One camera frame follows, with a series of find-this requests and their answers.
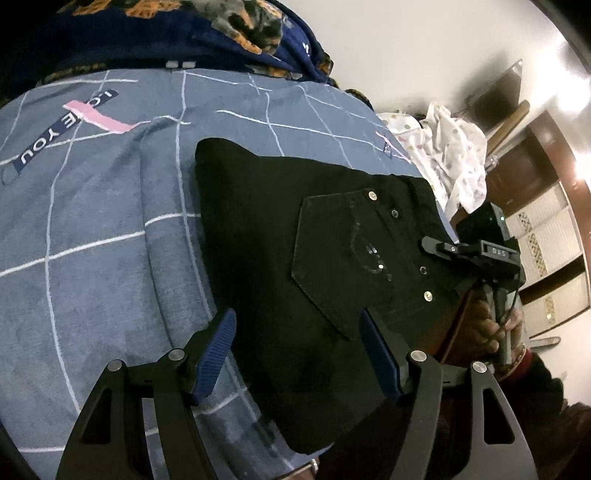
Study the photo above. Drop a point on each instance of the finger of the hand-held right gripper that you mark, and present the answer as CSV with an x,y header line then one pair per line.
x,y
445,248

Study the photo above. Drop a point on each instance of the blue checked bedsheet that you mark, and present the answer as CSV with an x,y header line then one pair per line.
x,y
92,230

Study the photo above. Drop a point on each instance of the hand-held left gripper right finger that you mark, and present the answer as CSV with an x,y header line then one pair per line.
x,y
381,360

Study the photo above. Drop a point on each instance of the person's right forearm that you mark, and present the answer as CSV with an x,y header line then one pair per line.
x,y
540,383

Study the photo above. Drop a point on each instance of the black pants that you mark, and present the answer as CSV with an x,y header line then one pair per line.
x,y
277,230

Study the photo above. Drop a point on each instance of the brown wooden wardrobe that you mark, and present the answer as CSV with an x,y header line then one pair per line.
x,y
526,161

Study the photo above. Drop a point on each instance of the white dotted cloth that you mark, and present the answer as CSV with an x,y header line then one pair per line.
x,y
455,147

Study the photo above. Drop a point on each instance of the black wall screen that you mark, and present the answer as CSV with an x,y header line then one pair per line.
x,y
496,97

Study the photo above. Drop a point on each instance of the person's right hand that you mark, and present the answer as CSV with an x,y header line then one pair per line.
x,y
482,325

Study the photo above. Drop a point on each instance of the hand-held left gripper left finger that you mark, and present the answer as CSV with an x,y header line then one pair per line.
x,y
214,355

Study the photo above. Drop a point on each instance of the navy floral blanket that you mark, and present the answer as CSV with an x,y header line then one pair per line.
x,y
138,37

